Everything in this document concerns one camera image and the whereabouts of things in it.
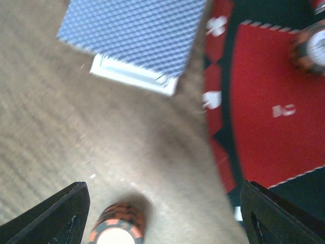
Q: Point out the round red black poker mat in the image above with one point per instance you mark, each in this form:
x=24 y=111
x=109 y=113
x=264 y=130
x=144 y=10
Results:
x=265 y=116

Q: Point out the blue playing card deck box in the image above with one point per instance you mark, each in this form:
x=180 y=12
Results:
x=146 y=44

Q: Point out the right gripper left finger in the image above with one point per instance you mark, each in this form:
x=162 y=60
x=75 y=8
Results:
x=60 y=218

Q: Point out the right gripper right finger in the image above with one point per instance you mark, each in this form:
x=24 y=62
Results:
x=269 y=218

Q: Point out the brown poker chip stack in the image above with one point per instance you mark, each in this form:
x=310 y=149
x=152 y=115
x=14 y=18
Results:
x=119 y=223

